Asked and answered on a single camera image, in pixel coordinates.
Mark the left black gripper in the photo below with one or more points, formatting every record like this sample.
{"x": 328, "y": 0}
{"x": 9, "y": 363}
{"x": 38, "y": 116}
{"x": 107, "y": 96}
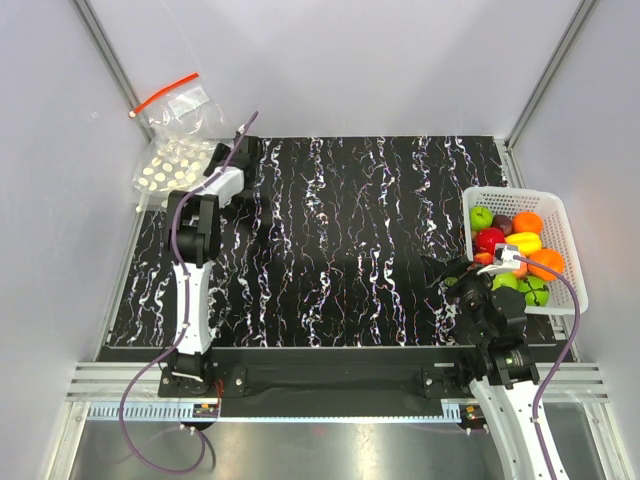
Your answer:
{"x": 221, "y": 153}

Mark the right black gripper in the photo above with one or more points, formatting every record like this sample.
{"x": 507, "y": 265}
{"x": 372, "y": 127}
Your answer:
{"x": 469, "y": 274}

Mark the red apple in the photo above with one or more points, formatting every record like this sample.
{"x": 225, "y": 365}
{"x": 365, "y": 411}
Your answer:
{"x": 487, "y": 239}

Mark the clear bag with white dots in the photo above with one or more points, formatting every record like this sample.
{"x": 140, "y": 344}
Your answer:
{"x": 171, "y": 163}

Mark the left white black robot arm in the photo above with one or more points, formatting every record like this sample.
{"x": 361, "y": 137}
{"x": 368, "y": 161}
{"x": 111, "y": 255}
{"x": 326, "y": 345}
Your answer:
{"x": 193, "y": 241}

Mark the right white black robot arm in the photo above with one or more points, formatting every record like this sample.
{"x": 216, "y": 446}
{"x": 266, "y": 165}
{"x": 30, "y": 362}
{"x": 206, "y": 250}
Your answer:
{"x": 501, "y": 373}

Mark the green apple top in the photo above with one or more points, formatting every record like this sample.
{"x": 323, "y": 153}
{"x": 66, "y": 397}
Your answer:
{"x": 480, "y": 218}

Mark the green apple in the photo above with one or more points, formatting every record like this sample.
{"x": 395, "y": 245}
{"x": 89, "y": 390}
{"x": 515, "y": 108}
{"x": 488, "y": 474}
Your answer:
{"x": 480, "y": 218}
{"x": 505, "y": 280}

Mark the clear bag with red zipper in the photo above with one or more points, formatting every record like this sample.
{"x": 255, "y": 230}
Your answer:
{"x": 182, "y": 109}

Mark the orange fruit top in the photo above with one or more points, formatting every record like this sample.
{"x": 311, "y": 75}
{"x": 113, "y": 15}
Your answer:
{"x": 527, "y": 222}

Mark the orange fruit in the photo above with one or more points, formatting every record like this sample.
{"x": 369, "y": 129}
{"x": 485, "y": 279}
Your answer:
{"x": 548, "y": 258}
{"x": 527, "y": 222}

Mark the green apple lower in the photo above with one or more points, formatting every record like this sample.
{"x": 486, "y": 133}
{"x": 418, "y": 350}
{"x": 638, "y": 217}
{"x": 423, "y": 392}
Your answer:
{"x": 505, "y": 280}

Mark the peach fruit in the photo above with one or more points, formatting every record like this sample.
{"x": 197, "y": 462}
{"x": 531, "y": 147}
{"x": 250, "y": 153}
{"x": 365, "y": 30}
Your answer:
{"x": 522, "y": 271}

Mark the green bell pepper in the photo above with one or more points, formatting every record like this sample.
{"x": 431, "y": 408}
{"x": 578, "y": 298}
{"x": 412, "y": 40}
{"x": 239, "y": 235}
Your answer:
{"x": 535, "y": 290}

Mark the yellow bell pepper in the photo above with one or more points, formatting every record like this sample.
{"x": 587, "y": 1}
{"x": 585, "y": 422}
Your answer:
{"x": 527, "y": 242}

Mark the dark purple plum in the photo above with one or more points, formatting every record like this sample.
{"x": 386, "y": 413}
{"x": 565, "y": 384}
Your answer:
{"x": 504, "y": 224}

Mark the orange fruit lower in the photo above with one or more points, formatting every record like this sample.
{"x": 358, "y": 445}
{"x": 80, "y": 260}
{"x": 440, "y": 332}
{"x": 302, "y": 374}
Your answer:
{"x": 548, "y": 258}

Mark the white plastic basket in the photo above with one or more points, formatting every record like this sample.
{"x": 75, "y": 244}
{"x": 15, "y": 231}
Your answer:
{"x": 556, "y": 233}

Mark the black marble pattern mat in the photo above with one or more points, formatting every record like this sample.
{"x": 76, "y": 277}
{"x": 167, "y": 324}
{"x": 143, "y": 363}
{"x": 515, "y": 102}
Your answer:
{"x": 338, "y": 241}

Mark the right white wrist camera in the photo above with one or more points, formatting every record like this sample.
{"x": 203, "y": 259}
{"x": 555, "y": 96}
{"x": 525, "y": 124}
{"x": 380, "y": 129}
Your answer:
{"x": 506, "y": 255}

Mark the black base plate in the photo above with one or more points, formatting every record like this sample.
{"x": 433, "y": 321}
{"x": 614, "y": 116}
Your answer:
{"x": 326, "y": 382}

